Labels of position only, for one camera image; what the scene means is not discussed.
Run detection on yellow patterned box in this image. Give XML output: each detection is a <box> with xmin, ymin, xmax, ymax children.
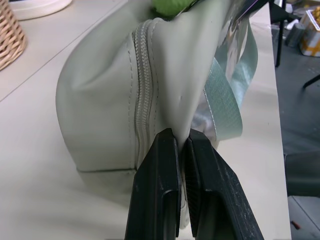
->
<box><xmin>298</xmin><ymin>5</ymin><xmax>320</xmax><ymax>57</ymax></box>

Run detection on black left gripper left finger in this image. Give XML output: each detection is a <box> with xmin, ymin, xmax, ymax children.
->
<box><xmin>124</xmin><ymin>127</ymin><xmax>183</xmax><ymax>240</ymax></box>

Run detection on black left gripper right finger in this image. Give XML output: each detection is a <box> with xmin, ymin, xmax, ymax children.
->
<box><xmin>183</xmin><ymin>128</ymin><xmax>265</xmax><ymax>240</ymax></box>

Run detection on green plush keychain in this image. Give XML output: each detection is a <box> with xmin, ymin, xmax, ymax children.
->
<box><xmin>151</xmin><ymin>0</ymin><xmax>198</xmax><ymax>20</ymax></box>

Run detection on pale green zip pouch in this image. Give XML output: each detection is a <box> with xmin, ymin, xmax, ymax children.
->
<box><xmin>55</xmin><ymin>0</ymin><xmax>258</xmax><ymax>230</ymax></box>

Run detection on woven wicker basket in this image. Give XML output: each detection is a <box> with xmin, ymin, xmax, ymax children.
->
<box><xmin>0</xmin><ymin>0</ymin><xmax>28</xmax><ymax>71</ymax></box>

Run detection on black chair frame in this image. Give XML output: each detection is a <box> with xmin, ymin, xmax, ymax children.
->
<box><xmin>269</xmin><ymin>0</ymin><xmax>320</xmax><ymax>89</ymax></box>

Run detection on white round plate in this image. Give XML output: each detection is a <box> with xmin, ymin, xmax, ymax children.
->
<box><xmin>7</xmin><ymin>0</ymin><xmax>75</xmax><ymax>21</ymax></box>

